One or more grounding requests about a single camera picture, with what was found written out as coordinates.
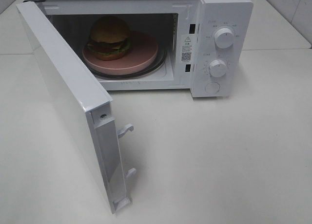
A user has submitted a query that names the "pink round plate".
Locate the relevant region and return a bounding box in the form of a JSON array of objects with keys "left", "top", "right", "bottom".
[{"left": 82, "top": 31, "right": 159, "bottom": 75}]

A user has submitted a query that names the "round door release button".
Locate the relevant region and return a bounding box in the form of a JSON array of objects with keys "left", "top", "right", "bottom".
[{"left": 205, "top": 82, "right": 220, "bottom": 94}]

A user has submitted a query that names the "white microwave door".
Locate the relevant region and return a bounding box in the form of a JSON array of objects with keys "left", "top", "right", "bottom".
[{"left": 17, "top": 1, "right": 136, "bottom": 213}]

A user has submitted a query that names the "burger with lettuce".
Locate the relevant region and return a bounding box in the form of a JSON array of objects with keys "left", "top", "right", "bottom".
[{"left": 85, "top": 16, "right": 131, "bottom": 61}]

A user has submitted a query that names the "glass microwave turntable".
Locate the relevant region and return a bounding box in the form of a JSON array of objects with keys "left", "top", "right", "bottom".
[{"left": 89, "top": 49, "right": 167, "bottom": 80}]

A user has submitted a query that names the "lower white timer knob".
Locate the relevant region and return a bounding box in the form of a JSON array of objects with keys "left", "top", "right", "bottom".
[{"left": 208, "top": 59, "right": 227, "bottom": 78}]

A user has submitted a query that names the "white microwave oven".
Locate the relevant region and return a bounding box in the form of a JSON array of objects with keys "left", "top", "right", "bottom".
[{"left": 24, "top": 0, "right": 253, "bottom": 97}]

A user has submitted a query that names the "upper white power knob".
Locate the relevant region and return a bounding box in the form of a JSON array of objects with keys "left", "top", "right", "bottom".
[{"left": 214, "top": 27, "right": 234, "bottom": 49}]

